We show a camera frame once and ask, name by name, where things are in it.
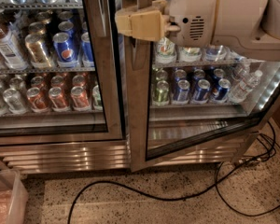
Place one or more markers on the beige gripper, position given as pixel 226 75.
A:
pixel 192 16

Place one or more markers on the glass fridge door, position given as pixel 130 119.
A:
pixel 158 130
pixel 35 104

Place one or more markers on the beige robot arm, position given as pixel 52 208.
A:
pixel 251 28

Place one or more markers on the steel fridge base grille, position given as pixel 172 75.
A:
pixel 91 156

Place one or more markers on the front diet dew can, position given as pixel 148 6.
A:
pixel 165 51

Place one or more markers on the diet dew can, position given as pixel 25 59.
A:
pixel 165 51
pixel 189 54

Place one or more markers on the silver blue can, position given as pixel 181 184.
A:
pixel 215 53

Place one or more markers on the green soda can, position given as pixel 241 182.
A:
pixel 161 93

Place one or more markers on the blue soda can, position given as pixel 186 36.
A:
pixel 181 94

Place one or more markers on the blue pepsi can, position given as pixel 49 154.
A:
pixel 66 50

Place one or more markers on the red soda can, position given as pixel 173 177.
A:
pixel 80 99

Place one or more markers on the clear water bottle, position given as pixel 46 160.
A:
pixel 239 92

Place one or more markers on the gold soda can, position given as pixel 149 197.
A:
pixel 39 53

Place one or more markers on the brown tea bottle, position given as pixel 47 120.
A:
pixel 12 50

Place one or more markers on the clear plastic bin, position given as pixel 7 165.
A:
pixel 13 198

